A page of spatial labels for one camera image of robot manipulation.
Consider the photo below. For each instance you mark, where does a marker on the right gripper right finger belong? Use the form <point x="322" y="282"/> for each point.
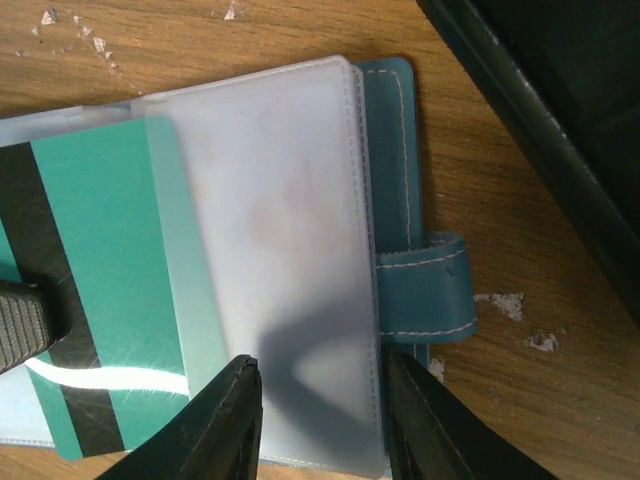
<point x="431" y="434"/>

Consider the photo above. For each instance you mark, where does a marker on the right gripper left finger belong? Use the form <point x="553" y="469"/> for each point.
<point x="216" y="436"/>

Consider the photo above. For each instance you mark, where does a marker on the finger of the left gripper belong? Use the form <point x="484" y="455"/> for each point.
<point x="34" y="317"/>

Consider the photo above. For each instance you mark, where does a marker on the teal magnetic stripe card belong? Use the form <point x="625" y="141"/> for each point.
<point x="80" y="216"/>

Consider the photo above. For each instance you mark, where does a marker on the blue card holder wallet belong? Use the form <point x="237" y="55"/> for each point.
<point x="295" y="236"/>

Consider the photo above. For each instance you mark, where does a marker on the right black bin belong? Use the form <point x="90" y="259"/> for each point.
<point x="563" y="77"/>

